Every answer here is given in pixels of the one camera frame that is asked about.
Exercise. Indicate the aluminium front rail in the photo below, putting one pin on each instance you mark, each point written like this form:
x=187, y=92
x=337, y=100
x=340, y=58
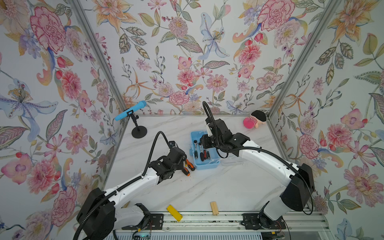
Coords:
x=234, y=222

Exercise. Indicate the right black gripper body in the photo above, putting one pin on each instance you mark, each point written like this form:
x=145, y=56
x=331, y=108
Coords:
x=208, y=143

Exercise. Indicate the yellow utility knife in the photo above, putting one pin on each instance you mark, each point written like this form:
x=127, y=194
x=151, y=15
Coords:
x=176, y=214

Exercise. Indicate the black orange screwdriver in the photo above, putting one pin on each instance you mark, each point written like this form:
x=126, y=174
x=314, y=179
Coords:
x=186, y=171

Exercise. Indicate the wooden block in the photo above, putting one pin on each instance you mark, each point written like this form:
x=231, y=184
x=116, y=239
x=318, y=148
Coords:
x=214, y=208

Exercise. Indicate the black microphone stand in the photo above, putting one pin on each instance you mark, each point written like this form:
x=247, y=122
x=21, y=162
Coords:
x=138, y=131

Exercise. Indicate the dark red handled screwdriver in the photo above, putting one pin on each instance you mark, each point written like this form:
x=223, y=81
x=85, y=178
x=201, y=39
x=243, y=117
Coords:
x=202, y=158

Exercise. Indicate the blue plastic tool box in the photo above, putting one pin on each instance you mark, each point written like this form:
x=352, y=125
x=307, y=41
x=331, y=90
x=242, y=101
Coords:
x=215, y=160

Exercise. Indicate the blue microphone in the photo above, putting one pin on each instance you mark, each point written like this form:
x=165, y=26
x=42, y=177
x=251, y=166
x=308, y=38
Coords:
x=124, y=114

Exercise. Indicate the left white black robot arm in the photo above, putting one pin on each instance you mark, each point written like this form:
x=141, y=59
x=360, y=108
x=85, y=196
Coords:
x=103, y=211

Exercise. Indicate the orange handled screwdriver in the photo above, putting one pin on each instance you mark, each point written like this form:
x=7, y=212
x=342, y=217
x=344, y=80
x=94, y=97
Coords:
x=190, y=165

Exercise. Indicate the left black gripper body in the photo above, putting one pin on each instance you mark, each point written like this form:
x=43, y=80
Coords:
x=179, y=167

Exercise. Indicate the pink plush toy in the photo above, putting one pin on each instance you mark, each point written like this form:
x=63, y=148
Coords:
x=255, y=119

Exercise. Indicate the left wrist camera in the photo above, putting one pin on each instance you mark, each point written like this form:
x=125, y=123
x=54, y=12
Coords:
x=172, y=144

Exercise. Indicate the black ratchet wrench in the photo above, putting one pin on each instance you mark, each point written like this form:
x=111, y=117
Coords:
x=196, y=155

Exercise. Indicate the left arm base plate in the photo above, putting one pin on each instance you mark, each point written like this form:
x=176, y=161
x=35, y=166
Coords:
x=149, y=222

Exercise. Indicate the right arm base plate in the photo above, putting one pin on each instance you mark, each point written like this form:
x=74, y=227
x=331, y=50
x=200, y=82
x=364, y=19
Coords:
x=255, y=221

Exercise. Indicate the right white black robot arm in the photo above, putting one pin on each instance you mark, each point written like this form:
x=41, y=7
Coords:
x=297, y=180

